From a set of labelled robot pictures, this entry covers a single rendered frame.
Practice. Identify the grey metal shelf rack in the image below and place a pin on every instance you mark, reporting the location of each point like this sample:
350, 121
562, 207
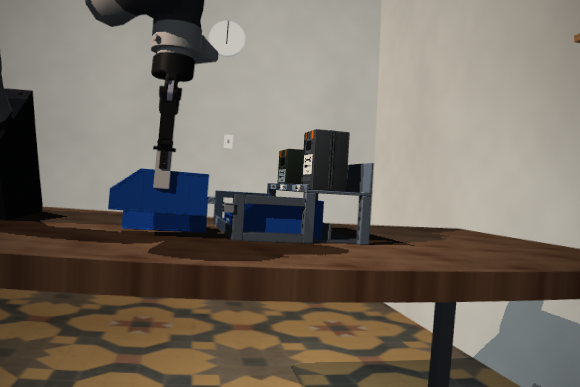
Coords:
359, 183

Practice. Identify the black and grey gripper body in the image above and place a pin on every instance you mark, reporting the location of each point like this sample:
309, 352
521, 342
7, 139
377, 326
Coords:
173, 65

